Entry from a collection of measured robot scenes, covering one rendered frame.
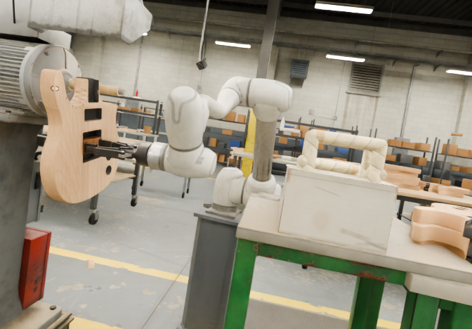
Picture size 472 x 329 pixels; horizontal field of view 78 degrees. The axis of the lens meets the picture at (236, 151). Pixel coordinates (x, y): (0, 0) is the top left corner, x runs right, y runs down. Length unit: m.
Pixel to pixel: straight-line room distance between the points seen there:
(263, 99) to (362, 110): 11.30
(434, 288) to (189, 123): 0.72
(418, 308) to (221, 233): 1.04
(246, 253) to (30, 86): 0.84
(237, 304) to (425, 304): 0.47
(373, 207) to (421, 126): 12.48
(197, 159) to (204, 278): 1.04
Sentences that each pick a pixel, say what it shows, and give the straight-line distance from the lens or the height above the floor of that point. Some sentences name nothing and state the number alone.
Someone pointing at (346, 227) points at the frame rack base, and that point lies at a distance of 0.81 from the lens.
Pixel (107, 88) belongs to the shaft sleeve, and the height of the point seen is 1.25.
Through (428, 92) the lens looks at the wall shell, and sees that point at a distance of 13.47.
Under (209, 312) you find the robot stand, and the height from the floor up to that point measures 0.16.
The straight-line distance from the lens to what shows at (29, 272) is 1.55.
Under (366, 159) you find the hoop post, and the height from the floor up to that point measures 1.16.
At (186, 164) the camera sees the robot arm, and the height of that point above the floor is 1.05.
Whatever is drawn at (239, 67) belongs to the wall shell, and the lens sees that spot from 12.40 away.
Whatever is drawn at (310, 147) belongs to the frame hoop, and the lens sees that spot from 0.78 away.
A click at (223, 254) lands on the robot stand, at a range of 1.71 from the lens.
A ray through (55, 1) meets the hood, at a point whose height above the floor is 1.47.
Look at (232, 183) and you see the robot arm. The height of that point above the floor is 0.90.
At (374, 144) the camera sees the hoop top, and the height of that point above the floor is 1.20.
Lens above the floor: 1.16
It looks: 3 degrees down
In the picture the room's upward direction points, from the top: 9 degrees clockwise
